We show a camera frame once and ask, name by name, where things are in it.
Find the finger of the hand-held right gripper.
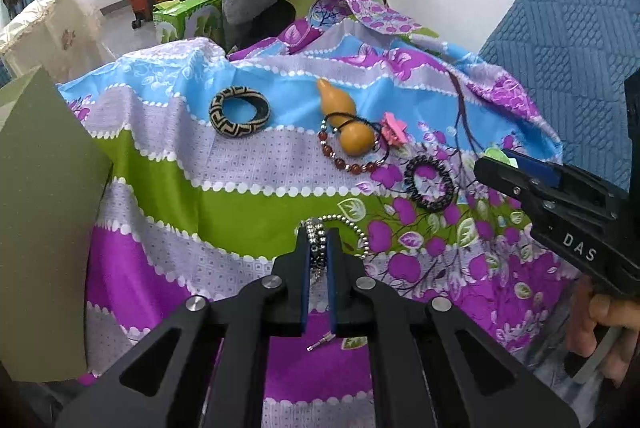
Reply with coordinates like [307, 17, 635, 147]
[473, 156, 556, 215]
[501, 149, 565, 188]

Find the beige lace furniture cover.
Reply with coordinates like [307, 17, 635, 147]
[0, 0, 117, 83]

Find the orange gourd ornament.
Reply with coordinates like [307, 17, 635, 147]
[316, 78, 376, 155]

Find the person's right hand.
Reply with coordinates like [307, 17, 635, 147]
[567, 277, 640, 386]

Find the thin black hair tie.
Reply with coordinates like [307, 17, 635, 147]
[324, 110, 392, 165]

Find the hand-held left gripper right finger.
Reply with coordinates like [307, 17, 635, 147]
[325, 228, 582, 428]

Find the colourful floral striped cloth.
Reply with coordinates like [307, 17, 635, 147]
[56, 0, 587, 428]

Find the black and beige patterned bangle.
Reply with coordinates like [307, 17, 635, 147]
[209, 86, 272, 138]

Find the olive green cardboard box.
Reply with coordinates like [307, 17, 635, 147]
[0, 66, 114, 383]

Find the green printed carton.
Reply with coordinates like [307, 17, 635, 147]
[152, 0, 224, 45]

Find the pink flower hair clip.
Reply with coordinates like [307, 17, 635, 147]
[380, 111, 410, 145]

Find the blue quilted chair cover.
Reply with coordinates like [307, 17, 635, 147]
[477, 0, 640, 190]

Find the silver bead chain bracelet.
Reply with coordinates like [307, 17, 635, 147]
[302, 214, 372, 353]

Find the red bead bracelet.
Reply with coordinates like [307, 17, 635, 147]
[318, 118, 391, 177]

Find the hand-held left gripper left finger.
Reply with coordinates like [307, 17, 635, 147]
[55, 219, 313, 428]

